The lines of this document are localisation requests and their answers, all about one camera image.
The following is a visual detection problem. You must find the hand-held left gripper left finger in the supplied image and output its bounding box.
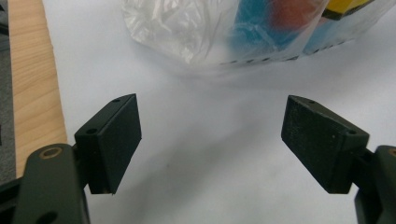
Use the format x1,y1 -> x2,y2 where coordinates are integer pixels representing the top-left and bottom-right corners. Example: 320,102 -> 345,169
74,92 -> 143,195

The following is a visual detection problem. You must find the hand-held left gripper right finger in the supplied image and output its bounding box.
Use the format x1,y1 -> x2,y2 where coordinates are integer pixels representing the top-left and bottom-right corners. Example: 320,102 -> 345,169
280,94 -> 371,195

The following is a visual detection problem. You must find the clear plastic bag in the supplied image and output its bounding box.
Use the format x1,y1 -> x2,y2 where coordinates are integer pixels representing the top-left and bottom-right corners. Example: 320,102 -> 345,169
120,0 -> 396,68

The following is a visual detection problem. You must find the blue snack pouch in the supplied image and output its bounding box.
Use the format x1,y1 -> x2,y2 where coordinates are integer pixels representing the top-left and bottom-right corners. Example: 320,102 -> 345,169
229,0 -> 326,54

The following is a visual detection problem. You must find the pale grey table mat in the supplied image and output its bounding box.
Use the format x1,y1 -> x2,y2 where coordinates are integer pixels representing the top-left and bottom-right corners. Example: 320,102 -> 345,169
41,0 -> 396,224

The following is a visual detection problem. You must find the yellow and black packet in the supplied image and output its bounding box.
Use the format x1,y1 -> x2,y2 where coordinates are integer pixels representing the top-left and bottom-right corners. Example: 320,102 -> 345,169
321,0 -> 376,21

